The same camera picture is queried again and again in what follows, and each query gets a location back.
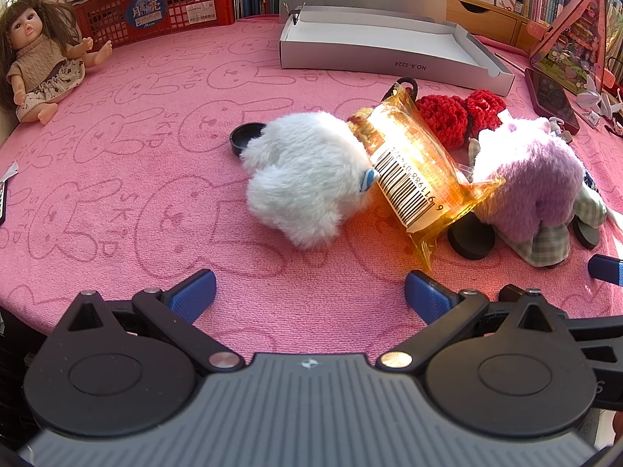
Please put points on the metal straw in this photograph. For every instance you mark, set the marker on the metal straw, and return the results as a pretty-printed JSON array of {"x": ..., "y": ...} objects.
[{"x": 508, "y": 61}]

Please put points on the red crochet pouch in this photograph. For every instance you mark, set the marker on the red crochet pouch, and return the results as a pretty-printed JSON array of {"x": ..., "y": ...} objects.
[{"x": 438, "y": 116}]

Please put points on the purple plush toy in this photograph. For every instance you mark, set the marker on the purple plush toy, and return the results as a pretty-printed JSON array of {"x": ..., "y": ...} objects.
[{"x": 530, "y": 175}]

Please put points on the green checked cloth pouch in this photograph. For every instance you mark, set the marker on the green checked cloth pouch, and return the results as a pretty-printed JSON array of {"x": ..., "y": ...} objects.
[{"x": 550, "y": 243}]

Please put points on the silver cardboard box with lid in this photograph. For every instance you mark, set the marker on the silver cardboard box with lid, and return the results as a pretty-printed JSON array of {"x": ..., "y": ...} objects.
[{"x": 379, "y": 34}]

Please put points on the black remote control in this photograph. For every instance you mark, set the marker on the black remote control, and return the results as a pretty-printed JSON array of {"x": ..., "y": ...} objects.
[{"x": 2, "y": 202}]

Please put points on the wooden drawer organiser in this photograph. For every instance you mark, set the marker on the wooden drawer organiser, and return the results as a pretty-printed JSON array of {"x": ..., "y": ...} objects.
[{"x": 486, "y": 19}]

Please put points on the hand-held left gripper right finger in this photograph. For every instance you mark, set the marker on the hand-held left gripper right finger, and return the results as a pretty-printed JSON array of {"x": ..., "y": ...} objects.
[{"x": 428, "y": 296}]

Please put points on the brown-haired baby doll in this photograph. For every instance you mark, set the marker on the brown-haired baby doll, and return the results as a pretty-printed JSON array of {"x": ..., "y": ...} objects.
[{"x": 41, "y": 58}]

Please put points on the yellow snack packet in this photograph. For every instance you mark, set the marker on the yellow snack packet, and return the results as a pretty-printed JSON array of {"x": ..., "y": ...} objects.
[{"x": 413, "y": 155}]

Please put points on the white paper crane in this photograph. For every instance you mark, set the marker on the white paper crane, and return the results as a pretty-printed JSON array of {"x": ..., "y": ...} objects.
[{"x": 591, "y": 95}]

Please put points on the black binder clip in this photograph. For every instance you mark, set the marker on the black binder clip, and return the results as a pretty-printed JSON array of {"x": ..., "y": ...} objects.
[{"x": 294, "y": 13}]

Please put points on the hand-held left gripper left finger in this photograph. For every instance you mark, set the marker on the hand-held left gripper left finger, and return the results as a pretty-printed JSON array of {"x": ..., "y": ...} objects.
[{"x": 194, "y": 294}]

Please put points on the phone in red case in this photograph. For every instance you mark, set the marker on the phone in red case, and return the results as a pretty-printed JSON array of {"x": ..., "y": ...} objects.
[{"x": 552, "y": 99}]

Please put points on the black round disc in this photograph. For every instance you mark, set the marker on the black round disc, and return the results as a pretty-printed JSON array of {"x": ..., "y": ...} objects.
[
  {"x": 469, "y": 243},
  {"x": 586, "y": 233},
  {"x": 243, "y": 137}
]

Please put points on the white paper scrap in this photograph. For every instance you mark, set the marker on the white paper scrap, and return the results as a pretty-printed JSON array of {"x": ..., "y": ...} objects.
[{"x": 9, "y": 171}]

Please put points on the white plush toy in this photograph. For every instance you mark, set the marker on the white plush toy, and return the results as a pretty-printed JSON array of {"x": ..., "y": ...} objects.
[{"x": 301, "y": 175}]

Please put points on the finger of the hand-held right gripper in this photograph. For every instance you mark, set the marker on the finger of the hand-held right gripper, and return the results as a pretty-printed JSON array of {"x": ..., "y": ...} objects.
[
  {"x": 598, "y": 333},
  {"x": 606, "y": 268}
]

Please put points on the pink triangular toy house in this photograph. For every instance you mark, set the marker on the pink triangular toy house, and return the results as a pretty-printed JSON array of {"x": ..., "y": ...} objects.
[{"x": 569, "y": 48}]

